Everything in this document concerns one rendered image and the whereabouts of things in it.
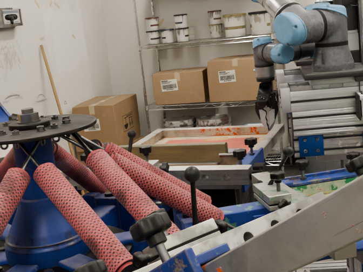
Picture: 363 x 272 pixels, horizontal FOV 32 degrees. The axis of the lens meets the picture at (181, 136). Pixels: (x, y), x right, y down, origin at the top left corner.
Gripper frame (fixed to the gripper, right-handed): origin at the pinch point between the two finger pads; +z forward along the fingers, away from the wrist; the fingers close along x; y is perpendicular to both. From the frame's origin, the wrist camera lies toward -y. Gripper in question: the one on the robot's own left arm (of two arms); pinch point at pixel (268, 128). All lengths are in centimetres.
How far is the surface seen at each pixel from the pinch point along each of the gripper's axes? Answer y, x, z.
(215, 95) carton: 282, 107, 39
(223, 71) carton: 282, 97, 18
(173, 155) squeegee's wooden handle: -38.9, 26.2, -1.0
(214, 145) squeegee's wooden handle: -38.7, 10.8, -4.1
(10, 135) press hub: -130, 26, -32
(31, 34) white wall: 200, 227, -35
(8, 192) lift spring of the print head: -143, 19, -24
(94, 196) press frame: -91, 31, -5
